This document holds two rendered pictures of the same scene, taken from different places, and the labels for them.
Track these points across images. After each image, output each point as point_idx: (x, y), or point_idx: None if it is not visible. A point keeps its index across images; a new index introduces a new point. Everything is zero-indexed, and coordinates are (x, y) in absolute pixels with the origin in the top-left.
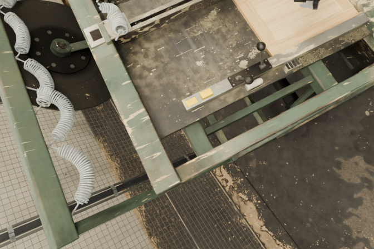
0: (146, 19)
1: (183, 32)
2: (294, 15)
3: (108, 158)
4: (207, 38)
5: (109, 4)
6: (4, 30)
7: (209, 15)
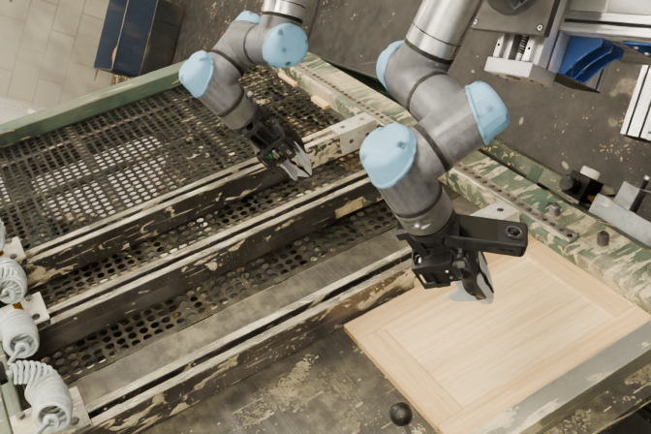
0: (132, 397)
1: (227, 419)
2: (496, 345)
3: None
4: (288, 424)
5: (32, 362)
6: None
7: (293, 372)
